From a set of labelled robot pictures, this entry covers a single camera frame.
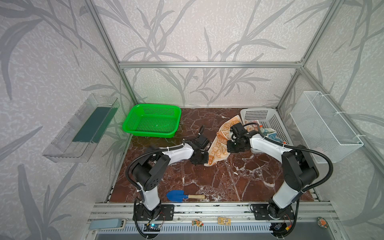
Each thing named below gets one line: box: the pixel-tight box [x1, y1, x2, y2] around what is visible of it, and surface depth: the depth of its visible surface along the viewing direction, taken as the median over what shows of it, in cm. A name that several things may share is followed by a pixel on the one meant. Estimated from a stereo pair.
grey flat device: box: [89, 218, 129, 230], surface depth 70 cm
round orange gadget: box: [317, 216, 329, 229], surface depth 72 cm
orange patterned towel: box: [204, 115, 244, 167], surface depth 98 cm
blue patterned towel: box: [259, 127, 284, 143], surface depth 95 cm
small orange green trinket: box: [192, 219, 204, 227], surface depth 72 cm
